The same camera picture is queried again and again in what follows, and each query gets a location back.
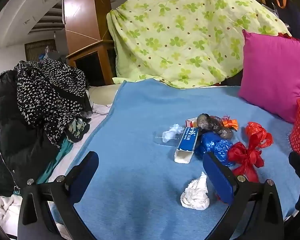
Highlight green clover print quilt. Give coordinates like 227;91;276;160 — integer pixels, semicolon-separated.
106;0;292;89

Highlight large red plastic bag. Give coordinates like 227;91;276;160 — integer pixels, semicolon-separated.
277;32;299;40

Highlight small orange white box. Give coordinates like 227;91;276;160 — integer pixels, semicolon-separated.
185;117;199;128

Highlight clear plastic packaging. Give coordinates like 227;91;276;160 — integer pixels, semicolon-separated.
152;130;182;147

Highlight long blue white carton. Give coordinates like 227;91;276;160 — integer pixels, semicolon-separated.
174;126;199;164

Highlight cream cushion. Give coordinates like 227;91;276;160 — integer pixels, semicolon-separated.
87;83;122;105

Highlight teal cloth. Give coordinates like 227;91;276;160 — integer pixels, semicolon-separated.
36;139;74;184

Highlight dark plastic bag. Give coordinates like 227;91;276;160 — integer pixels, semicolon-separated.
196;113;233;139

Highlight orange wrapper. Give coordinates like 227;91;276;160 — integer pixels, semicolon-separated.
221;115;239;130

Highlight black padded jacket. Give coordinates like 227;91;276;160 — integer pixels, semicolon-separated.
0;69;65;200

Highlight navy tote bag orange handles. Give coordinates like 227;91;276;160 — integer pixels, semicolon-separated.
267;0;300;43

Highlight green patterned cloth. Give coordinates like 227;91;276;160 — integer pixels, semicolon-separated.
65;117;92;143

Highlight blue plastic bag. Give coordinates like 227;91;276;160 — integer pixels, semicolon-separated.
195;132;237;168

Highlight pink pillow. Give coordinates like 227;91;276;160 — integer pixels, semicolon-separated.
237;29;300;123

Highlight white face mask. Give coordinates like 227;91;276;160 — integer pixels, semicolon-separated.
162;124;185;144

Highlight blue blanket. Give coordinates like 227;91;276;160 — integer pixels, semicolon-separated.
50;79;300;240

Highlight white cloth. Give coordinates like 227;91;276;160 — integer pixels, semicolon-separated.
0;194;24;238

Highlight white tissue wad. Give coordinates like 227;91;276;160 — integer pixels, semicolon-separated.
180;171;210;210

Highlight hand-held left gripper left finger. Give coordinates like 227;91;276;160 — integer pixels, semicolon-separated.
17;151;100;240

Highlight pale bed sheet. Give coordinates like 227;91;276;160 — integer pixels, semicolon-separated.
46;104;114;183

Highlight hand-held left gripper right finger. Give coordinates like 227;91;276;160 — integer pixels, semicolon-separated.
202;152;285;240

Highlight knotted red plastic bag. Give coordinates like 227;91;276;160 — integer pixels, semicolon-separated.
227;122;274;183

